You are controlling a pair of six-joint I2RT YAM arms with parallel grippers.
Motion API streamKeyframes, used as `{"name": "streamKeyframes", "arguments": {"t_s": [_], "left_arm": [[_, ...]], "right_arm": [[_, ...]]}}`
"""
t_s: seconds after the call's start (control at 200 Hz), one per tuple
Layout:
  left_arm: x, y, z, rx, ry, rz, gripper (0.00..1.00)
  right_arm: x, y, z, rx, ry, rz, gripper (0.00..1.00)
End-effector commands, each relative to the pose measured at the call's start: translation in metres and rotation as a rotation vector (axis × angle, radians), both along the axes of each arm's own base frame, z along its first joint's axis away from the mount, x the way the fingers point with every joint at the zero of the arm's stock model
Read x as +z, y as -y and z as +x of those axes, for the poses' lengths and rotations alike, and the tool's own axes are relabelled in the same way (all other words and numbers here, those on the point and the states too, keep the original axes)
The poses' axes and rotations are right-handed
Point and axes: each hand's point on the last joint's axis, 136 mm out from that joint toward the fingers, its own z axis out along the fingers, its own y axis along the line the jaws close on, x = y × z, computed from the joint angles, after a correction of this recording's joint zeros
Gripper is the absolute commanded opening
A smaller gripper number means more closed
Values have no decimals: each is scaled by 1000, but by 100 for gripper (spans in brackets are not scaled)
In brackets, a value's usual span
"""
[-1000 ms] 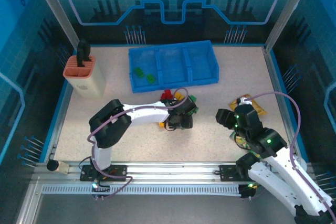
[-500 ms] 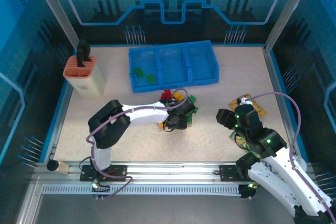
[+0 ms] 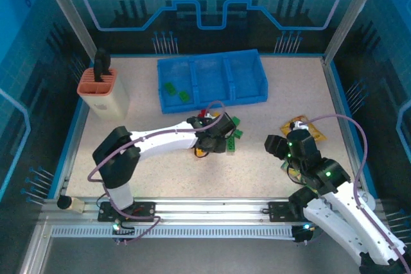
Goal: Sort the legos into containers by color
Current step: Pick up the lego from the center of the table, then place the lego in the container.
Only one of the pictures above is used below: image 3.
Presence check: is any blue three-compartment bin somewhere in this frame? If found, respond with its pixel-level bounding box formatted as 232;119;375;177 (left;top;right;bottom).
156;48;268;115

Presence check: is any aluminium frame post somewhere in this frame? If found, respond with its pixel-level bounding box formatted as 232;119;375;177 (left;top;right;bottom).
323;0;388;63
35;0;98;60

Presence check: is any beige knife block orange top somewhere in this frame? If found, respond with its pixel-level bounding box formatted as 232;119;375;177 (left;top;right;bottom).
76;67;130;120

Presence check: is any black knife handle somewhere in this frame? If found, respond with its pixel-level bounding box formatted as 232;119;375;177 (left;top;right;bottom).
96;47;112;76
93;58;106;83

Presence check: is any black knob beige holder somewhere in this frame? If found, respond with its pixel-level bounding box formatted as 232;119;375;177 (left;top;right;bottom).
57;194;85;214

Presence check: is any white round puck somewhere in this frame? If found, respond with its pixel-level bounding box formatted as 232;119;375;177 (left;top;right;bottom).
354;187;376;210

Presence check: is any aluminium side rail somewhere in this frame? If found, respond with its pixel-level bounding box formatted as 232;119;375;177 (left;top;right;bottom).
48;62;94;200
322;56;380;200

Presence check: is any yellow snack bag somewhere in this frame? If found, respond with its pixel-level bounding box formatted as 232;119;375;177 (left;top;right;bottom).
280;114;327;142

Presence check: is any slotted grey cable duct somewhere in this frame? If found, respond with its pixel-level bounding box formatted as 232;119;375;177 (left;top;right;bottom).
51;225;308;241

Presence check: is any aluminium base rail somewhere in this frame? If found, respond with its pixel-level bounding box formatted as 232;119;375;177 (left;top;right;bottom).
41;196;385;224

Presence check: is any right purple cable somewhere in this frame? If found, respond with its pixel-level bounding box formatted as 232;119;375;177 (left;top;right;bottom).
300;114;411;270

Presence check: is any black base connector box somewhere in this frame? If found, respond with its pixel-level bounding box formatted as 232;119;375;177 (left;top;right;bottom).
292;222;317;245
111;221;136;245

